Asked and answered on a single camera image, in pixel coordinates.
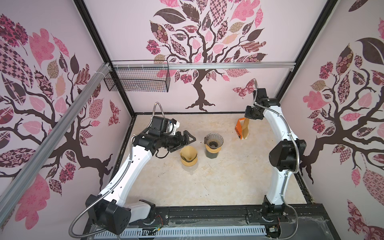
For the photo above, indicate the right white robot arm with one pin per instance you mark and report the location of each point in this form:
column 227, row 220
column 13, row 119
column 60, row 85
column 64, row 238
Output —
column 284, row 157

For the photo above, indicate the grey glass dripper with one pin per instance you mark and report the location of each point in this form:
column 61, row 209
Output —
column 214, row 140

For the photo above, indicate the aluminium rail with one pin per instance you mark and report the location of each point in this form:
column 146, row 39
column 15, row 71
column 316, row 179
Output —
column 203, row 66
column 23, row 180

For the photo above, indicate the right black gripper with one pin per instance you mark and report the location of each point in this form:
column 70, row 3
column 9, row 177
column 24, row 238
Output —
column 247, row 114

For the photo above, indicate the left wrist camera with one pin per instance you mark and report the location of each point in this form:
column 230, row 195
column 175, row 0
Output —
column 163, row 126

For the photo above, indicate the orange coffee filter pack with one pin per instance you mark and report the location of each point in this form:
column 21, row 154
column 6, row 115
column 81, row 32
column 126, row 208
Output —
column 239, row 128

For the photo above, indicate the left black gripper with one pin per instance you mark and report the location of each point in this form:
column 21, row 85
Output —
column 179, row 142

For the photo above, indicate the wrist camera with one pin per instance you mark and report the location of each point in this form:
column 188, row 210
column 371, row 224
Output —
column 260, row 95
column 163, row 126

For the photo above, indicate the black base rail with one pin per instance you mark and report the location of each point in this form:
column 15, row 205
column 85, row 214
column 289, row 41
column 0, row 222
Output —
column 298, row 222

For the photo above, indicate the grey glass measuring cup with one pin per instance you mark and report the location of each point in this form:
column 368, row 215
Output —
column 211, row 155

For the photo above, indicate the white slotted cable duct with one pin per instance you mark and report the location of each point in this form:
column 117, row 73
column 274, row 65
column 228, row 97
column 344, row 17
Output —
column 184, row 232

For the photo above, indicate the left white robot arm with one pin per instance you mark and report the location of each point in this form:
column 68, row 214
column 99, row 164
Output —
column 107, row 210

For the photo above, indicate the rear aluminium rail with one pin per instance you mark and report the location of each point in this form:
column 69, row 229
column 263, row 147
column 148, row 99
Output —
column 203, row 66

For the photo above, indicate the left aluminium rail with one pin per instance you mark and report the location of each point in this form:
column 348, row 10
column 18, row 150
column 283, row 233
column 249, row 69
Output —
column 23, row 180

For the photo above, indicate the black wire basket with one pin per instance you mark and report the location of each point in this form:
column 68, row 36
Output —
column 139, row 76

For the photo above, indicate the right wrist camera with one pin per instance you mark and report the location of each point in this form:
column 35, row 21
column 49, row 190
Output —
column 260, row 95

